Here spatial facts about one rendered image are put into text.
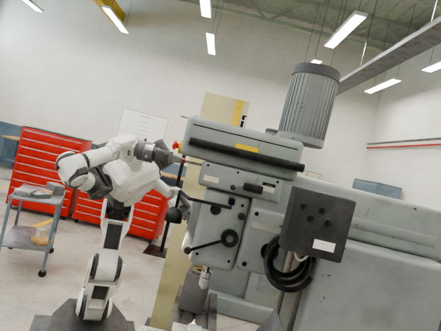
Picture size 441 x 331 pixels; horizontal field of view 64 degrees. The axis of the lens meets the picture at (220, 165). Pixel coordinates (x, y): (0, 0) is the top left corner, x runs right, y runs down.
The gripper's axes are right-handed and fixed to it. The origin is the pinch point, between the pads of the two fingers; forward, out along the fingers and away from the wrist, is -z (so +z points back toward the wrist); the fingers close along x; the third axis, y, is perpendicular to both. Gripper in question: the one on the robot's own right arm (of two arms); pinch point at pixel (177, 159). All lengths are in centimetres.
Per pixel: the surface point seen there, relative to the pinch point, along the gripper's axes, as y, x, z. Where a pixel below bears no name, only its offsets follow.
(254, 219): 14.9, -21.5, -37.5
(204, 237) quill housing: 26.9, -19.5, -19.9
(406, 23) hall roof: -450, 752, -408
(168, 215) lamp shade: 22.5, -15.8, -3.8
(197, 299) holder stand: 66, 15, -24
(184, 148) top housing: -5.6, -22.4, -4.3
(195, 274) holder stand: 55, 18, -20
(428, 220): -1, -21, -105
